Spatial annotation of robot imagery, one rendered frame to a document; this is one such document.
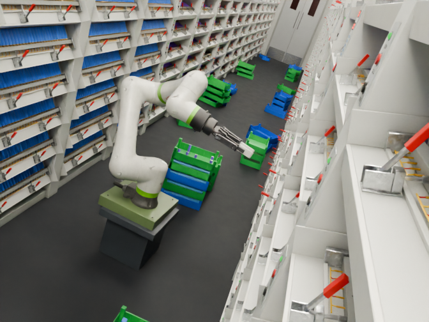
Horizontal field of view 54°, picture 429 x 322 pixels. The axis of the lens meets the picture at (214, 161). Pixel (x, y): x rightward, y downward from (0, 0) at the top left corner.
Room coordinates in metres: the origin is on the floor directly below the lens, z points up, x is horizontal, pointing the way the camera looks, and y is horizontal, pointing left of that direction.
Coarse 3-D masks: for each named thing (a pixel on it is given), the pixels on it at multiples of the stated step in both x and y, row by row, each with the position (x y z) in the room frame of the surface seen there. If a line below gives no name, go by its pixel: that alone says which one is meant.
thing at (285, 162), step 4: (284, 160) 1.97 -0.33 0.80; (288, 160) 1.97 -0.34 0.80; (284, 164) 1.97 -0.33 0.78; (288, 164) 1.97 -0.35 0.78; (284, 168) 1.97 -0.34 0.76; (280, 172) 1.91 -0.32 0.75; (284, 172) 1.91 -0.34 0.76; (276, 184) 1.76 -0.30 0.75; (280, 184) 1.77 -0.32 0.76; (276, 188) 1.71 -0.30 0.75; (280, 188) 1.71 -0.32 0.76; (276, 192) 1.67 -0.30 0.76; (276, 196) 1.63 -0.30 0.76; (272, 200) 1.59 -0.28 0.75; (272, 204) 1.54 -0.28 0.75; (272, 208) 1.51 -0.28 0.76; (268, 212) 1.38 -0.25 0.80; (268, 216) 1.38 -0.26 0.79
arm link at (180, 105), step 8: (184, 88) 1.74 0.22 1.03; (176, 96) 1.71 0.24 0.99; (184, 96) 1.71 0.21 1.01; (192, 96) 1.73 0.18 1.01; (168, 104) 1.70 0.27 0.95; (176, 104) 1.68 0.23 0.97; (184, 104) 1.70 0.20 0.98; (192, 104) 1.72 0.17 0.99; (168, 112) 1.71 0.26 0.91; (176, 112) 1.69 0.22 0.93; (184, 112) 1.68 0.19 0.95; (192, 112) 1.69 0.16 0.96; (184, 120) 1.69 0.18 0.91
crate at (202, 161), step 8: (184, 144) 2.78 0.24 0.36; (176, 152) 2.58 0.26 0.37; (184, 152) 2.73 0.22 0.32; (192, 152) 2.78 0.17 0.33; (200, 152) 2.78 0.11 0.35; (208, 152) 2.78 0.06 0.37; (216, 152) 2.77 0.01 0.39; (184, 160) 2.58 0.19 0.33; (192, 160) 2.58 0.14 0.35; (200, 160) 2.58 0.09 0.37; (208, 160) 2.74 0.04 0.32; (216, 160) 2.67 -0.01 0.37; (208, 168) 2.59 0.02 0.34
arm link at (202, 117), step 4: (200, 108) 1.72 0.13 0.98; (200, 112) 1.70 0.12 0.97; (204, 112) 1.71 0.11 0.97; (208, 112) 1.73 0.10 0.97; (196, 116) 1.68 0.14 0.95; (200, 116) 1.69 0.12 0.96; (204, 116) 1.69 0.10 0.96; (208, 116) 1.70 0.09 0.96; (192, 120) 1.68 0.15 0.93; (196, 120) 1.68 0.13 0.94; (200, 120) 1.68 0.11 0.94; (204, 120) 1.68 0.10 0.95; (208, 120) 1.70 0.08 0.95; (192, 124) 1.68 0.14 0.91; (196, 124) 1.68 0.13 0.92; (200, 124) 1.68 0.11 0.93; (204, 124) 1.69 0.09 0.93; (196, 128) 1.69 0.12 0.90; (200, 128) 1.68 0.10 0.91
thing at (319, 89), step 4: (316, 84) 1.98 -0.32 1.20; (320, 84) 1.97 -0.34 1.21; (324, 84) 1.97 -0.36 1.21; (316, 88) 1.97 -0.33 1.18; (320, 88) 1.97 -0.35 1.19; (324, 88) 1.97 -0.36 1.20; (316, 92) 1.97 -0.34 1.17; (320, 92) 1.97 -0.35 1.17; (316, 96) 1.81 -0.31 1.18; (320, 96) 1.81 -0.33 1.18; (312, 100) 1.86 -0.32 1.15; (316, 100) 1.81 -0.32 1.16; (320, 100) 1.81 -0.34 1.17; (312, 104) 1.74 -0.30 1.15; (316, 104) 1.75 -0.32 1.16; (312, 108) 1.67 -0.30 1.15; (316, 108) 1.68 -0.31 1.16; (312, 112) 1.38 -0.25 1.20; (312, 116) 1.38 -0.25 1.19
